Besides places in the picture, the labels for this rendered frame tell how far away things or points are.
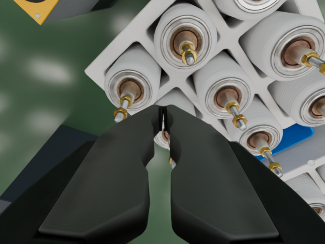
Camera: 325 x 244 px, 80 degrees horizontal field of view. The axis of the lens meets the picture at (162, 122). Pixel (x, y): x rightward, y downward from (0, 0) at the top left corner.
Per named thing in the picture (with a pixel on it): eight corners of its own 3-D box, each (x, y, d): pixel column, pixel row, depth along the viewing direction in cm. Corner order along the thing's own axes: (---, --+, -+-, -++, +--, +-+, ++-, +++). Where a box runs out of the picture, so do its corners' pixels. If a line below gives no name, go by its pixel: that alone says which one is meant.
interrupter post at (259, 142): (249, 138, 39) (255, 149, 36) (261, 132, 38) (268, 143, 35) (255, 145, 39) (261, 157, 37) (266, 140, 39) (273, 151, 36)
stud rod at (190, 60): (181, 47, 28) (184, 63, 22) (184, 40, 27) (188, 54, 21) (187, 50, 28) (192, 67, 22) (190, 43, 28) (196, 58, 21)
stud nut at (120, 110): (124, 105, 27) (123, 108, 26) (130, 115, 28) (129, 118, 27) (112, 110, 27) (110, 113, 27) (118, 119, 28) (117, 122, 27)
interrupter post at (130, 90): (122, 93, 34) (117, 101, 31) (126, 81, 33) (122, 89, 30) (134, 98, 35) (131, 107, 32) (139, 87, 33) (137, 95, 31)
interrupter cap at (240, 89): (259, 91, 33) (260, 93, 32) (228, 122, 37) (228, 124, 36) (225, 67, 31) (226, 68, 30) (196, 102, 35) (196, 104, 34)
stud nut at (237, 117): (247, 120, 28) (249, 123, 27) (237, 127, 29) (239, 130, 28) (240, 111, 27) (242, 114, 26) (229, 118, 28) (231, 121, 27)
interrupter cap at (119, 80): (103, 99, 35) (102, 101, 34) (116, 60, 31) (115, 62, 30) (142, 115, 36) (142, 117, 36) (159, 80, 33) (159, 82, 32)
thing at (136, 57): (119, 69, 50) (96, 102, 35) (131, 32, 45) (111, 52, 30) (153, 84, 52) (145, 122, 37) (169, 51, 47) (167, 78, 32)
